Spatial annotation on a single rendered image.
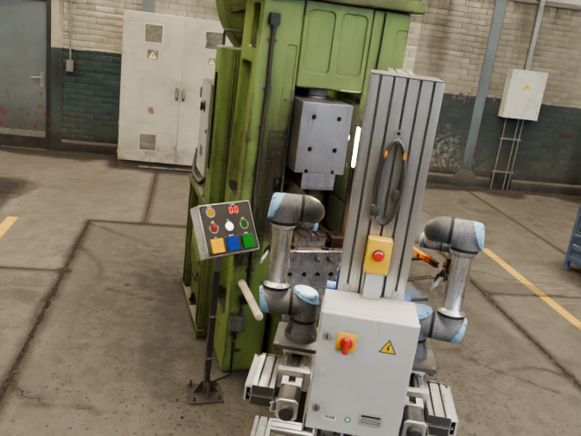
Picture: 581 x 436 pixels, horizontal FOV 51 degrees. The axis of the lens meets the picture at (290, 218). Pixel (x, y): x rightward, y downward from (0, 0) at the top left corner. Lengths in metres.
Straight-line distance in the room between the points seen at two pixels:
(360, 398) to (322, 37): 2.06
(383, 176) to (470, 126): 8.24
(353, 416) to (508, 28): 8.71
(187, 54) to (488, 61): 4.68
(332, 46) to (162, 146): 5.55
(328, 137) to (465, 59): 6.86
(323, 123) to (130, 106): 5.59
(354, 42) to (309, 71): 0.31
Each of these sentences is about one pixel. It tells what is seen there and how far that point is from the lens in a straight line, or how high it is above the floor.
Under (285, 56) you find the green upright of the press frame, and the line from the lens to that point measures 3.51.
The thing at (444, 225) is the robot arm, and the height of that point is 1.43.
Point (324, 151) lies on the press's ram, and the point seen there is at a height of 1.49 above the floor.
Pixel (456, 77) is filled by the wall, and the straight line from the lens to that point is 10.18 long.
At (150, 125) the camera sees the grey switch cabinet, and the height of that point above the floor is 0.61.
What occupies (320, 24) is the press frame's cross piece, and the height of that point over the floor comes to 2.17.
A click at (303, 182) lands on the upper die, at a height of 1.31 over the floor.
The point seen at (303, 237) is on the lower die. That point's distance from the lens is 3.63.
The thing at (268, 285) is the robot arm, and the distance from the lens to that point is 2.70.
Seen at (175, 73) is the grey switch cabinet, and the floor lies 1.35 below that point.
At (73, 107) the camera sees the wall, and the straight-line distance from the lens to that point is 9.57.
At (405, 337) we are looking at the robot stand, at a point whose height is 1.18.
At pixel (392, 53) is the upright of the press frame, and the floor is 2.07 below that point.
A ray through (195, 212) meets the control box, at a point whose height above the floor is 1.16.
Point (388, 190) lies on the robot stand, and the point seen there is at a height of 1.63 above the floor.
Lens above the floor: 2.14
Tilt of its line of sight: 17 degrees down
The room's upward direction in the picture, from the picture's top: 7 degrees clockwise
